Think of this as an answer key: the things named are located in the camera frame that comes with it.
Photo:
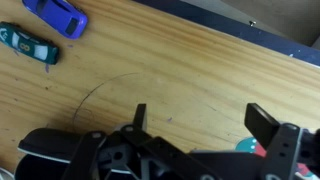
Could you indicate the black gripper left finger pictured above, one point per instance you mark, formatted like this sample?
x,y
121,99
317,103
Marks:
x,y
140,118

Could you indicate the black glasses case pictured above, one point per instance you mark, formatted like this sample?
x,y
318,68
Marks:
x,y
52,154

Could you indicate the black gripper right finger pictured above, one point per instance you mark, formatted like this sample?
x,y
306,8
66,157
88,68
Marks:
x,y
260,124

